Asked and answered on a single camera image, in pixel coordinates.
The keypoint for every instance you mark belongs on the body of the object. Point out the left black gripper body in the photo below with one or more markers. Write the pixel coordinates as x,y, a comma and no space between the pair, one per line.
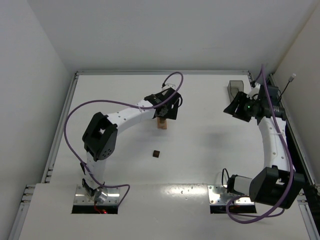
168,110

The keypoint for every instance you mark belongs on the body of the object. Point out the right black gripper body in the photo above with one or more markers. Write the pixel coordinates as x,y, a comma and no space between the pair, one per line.
240,106

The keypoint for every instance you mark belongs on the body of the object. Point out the light wood plank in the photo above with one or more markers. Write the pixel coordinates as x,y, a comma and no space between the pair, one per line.
165,126

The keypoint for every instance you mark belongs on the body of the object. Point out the light wood rectangular block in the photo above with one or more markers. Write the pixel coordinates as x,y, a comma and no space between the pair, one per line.
159,126

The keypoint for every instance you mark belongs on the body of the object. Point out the clear grey plastic bin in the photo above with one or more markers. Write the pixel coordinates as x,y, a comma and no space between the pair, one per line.
234,86

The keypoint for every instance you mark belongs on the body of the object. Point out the small dark wood cube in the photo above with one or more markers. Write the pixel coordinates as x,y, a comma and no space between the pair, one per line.
156,154

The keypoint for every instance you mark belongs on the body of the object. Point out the dark wood arch block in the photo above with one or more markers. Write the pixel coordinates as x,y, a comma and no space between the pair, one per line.
162,121

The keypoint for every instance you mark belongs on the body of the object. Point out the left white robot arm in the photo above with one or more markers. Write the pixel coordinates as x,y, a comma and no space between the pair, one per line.
101,133

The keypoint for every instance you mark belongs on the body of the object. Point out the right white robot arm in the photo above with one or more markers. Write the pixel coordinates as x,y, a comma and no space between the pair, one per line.
278,178

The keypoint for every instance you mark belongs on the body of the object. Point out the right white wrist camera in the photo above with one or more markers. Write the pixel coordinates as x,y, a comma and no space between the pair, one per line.
255,88

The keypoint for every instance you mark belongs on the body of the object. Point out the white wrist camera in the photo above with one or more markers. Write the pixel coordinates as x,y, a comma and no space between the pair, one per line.
167,86
255,88

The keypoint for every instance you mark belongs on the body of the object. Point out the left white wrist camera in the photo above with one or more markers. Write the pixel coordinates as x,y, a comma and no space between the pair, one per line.
167,86

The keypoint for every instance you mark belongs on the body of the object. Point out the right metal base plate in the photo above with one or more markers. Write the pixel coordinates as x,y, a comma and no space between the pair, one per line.
218,196

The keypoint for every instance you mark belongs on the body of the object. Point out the metal base plate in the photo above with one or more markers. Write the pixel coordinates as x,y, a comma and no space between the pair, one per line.
218,196
103,197

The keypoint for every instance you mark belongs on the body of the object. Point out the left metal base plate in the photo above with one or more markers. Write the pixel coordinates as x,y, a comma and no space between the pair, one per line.
103,197

